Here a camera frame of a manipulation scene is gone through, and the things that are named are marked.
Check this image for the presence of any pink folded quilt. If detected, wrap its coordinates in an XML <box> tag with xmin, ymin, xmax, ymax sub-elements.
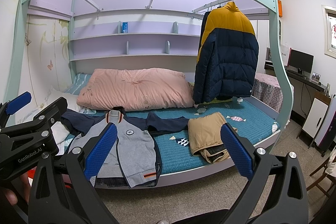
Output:
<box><xmin>77</xmin><ymin>68</ymin><xmax>194</xmax><ymax>111</ymax></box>

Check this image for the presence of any dark wooden desk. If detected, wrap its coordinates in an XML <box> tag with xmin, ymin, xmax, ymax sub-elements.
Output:
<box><xmin>264</xmin><ymin>60</ymin><xmax>328</xmax><ymax>119</ymax></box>

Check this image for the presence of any blue striped pillow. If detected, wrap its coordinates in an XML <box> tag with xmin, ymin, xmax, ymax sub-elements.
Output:
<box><xmin>63</xmin><ymin>73</ymin><xmax>92</xmax><ymax>96</ymax></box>

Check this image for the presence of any wooden chair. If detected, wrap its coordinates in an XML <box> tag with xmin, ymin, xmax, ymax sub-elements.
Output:
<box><xmin>306</xmin><ymin>148</ymin><xmax>335</xmax><ymax>221</ymax></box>

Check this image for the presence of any navy and yellow puffer jacket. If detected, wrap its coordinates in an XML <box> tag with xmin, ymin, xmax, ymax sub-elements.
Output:
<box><xmin>193</xmin><ymin>2</ymin><xmax>259</xmax><ymax>105</ymax></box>

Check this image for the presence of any grey and navy zip jacket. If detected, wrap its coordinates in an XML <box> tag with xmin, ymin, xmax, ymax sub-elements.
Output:
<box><xmin>61</xmin><ymin>107</ymin><xmax>189</xmax><ymax>188</ymax></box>

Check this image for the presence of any lilac wall shelf unit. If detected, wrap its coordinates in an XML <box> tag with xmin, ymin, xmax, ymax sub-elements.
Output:
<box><xmin>29</xmin><ymin>0</ymin><xmax>268</xmax><ymax>79</ymax></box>

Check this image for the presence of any black computer monitor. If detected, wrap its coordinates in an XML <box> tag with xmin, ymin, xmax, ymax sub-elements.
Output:
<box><xmin>288</xmin><ymin>49</ymin><xmax>314</xmax><ymax>74</ymax></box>

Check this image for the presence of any white pillow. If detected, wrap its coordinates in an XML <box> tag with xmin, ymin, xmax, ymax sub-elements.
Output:
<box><xmin>15</xmin><ymin>86</ymin><xmax>82</xmax><ymax>156</ymax></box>

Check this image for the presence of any white cabinet door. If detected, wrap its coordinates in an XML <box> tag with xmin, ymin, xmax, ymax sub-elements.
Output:
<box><xmin>297</xmin><ymin>92</ymin><xmax>331</xmax><ymax>149</ymax></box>

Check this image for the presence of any tan khaki jacket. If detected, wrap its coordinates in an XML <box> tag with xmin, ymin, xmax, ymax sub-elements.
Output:
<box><xmin>187</xmin><ymin>112</ymin><xmax>230</xmax><ymax>164</ymax></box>

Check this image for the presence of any blue box on shelf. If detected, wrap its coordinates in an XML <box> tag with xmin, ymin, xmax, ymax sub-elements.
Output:
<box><xmin>121</xmin><ymin>22</ymin><xmax>128</xmax><ymax>34</ymax></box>

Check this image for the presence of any person's left hand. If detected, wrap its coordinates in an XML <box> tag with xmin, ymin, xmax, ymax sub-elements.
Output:
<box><xmin>2</xmin><ymin>172</ymin><xmax>31</xmax><ymax>206</ymax></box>

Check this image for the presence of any pink patterned covered table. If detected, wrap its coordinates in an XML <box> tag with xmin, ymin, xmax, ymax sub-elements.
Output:
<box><xmin>252</xmin><ymin>73</ymin><xmax>283</xmax><ymax>113</ymax></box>

